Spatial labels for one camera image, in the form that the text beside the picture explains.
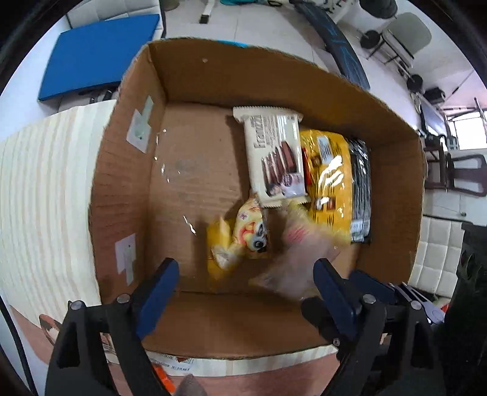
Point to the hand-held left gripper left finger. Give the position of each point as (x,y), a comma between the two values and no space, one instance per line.
(159,293)

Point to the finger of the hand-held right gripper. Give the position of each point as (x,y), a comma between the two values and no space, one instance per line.
(420,302)
(374,285)

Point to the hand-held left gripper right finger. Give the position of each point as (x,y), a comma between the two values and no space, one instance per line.
(336,297)

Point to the pale pink snack packet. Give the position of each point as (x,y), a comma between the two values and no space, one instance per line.
(296,251)

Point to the small yellow cartoon packet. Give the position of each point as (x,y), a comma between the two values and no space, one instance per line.
(247,232)

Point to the brown cardboard box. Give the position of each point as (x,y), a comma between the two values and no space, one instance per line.
(198,152)

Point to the white padded chair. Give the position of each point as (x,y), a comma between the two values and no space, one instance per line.
(437,251)
(114,11)

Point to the white printed packet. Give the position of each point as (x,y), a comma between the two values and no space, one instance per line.
(171,361)

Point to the orange item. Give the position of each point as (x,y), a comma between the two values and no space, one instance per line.
(164,380)

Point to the black snack packet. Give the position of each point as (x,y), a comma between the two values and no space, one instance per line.
(361,182)

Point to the large yellow snack bag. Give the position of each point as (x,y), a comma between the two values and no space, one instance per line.
(331,171)

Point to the dark wooden chair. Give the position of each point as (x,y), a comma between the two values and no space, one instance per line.
(456,171)

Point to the cream striped cat-print mat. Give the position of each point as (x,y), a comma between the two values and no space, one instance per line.
(45,205)

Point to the white wafer packet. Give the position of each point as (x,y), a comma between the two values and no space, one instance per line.
(270,152)

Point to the black dumbbell weight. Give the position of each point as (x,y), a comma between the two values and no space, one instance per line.
(369,39)
(414,83)

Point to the black bench with blue pattern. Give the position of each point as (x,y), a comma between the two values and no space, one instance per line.
(342,42)

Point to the blue seat cushion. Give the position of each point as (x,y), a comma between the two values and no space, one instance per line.
(99,53)

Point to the white plastic chair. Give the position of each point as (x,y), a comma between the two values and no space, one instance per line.
(409,34)

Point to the white stand leg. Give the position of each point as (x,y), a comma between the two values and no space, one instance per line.
(206,11)

